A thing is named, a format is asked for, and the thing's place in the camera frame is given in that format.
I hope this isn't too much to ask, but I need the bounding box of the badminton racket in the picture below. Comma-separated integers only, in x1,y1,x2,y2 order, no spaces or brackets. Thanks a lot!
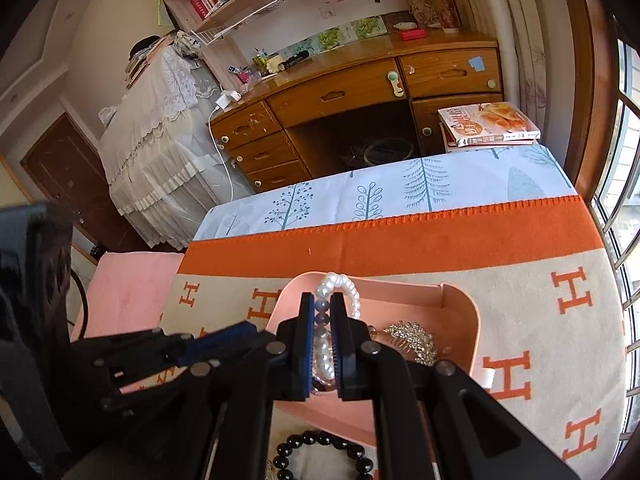
345,140,417,167

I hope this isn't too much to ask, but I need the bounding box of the pen holder with small things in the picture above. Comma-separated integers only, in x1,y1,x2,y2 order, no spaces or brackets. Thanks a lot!
252,50,281,78

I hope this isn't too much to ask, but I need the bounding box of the white pearl bracelet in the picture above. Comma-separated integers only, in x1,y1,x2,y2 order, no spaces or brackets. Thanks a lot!
311,272,362,391

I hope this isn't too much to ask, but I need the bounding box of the wooden desk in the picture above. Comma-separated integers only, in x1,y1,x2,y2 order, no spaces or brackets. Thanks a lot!
209,30,505,196

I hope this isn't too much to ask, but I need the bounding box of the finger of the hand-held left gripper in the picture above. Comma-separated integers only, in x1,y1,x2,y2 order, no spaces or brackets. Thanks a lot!
97,367,198,413
70,321,258,376

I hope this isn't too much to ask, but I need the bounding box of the white charger cable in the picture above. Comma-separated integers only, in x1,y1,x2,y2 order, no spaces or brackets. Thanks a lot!
209,107,236,201

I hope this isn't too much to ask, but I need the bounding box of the white wire rack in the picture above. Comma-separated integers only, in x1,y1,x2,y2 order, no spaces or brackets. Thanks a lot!
190,0,292,43

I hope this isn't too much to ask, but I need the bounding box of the white lace covered furniture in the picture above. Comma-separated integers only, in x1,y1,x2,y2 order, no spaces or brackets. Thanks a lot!
97,40,256,251

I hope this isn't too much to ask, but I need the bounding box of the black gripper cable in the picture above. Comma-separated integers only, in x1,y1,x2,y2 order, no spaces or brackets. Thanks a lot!
70,267,90,341

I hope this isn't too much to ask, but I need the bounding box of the black bead bracelet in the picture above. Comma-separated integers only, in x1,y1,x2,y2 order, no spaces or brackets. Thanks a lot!
272,430,376,480

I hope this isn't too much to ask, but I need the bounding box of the brown door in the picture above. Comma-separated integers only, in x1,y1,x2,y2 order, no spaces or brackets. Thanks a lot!
20,112,136,253

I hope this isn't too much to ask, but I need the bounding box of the green leaf picture strip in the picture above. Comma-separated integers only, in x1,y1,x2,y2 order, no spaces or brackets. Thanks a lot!
285,17,388,57

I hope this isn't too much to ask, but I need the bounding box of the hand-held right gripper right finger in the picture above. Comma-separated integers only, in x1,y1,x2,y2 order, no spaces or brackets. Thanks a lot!
331,293,581,480

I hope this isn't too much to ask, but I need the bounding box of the pale floral curtain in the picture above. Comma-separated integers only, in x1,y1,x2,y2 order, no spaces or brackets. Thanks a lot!
450,0,576,171

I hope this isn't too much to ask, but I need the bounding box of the pink blanket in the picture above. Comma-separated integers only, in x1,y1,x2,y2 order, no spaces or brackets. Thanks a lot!
70,252,186,396

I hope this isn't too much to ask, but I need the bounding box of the tree print bedsheet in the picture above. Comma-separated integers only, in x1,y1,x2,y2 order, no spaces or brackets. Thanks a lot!
192,144,576,241

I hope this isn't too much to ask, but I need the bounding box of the orange and beige blanket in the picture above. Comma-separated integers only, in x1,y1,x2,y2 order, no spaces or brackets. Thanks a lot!
160,195,628,480

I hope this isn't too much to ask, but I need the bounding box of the metal window grille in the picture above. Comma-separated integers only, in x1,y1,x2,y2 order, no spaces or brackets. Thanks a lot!
590,40,640,441

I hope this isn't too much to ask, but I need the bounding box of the printed box by desk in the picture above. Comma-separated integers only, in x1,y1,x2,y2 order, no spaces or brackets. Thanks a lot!
437,101,542,148

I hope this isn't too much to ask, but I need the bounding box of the patterned paper bag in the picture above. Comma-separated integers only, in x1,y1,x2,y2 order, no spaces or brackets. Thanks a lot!
404,0,437,28

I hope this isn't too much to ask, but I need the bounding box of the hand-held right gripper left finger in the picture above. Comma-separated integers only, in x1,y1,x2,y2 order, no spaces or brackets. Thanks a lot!
100,293,316,480

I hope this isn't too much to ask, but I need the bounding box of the pink plastic box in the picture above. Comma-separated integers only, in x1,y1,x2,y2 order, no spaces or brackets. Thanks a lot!
265,271,482,448

